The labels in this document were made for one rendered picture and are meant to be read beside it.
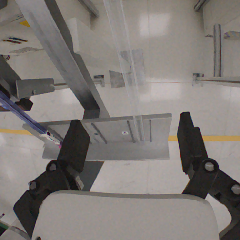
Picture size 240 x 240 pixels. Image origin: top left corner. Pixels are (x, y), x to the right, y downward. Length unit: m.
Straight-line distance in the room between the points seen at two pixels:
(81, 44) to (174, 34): 0.90
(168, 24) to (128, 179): 1.27
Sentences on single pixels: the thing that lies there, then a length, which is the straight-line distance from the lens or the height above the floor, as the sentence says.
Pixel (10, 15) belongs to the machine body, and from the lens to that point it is 0.70.
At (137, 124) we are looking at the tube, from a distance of 0.25.
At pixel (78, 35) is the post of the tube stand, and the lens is 0.26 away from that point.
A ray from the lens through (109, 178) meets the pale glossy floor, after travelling 1.38.
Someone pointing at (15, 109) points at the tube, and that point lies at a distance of 0.30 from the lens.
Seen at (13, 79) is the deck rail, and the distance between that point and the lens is 0.47.
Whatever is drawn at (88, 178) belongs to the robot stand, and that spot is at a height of 0.54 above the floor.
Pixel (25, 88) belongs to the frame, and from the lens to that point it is 0.44.
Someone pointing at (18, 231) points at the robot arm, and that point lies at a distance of 0.51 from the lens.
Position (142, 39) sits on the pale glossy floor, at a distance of 1.07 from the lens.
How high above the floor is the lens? 1.04
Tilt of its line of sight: 71 degrees down
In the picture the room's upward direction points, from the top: 148 degrees counter-clockwise
